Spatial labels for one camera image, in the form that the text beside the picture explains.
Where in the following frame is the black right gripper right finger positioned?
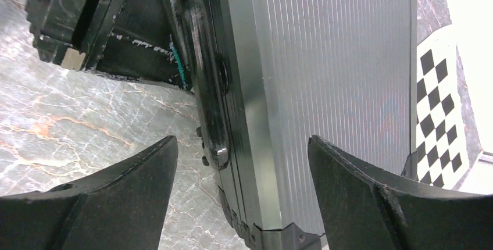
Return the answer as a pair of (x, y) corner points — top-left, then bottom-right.
(308, 135), (492, 249)

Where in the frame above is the black poker case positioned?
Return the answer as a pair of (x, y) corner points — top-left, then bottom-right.
(163, 0), (416, 249)

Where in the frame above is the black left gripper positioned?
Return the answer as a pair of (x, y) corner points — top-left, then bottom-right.
(25, 0), (192, 91)

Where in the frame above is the black white chessboard mat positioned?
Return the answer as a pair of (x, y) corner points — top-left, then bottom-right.
(416, 25), (470, 190)

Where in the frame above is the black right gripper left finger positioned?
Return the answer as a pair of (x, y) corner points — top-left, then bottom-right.
(1, 136), (178, 249)

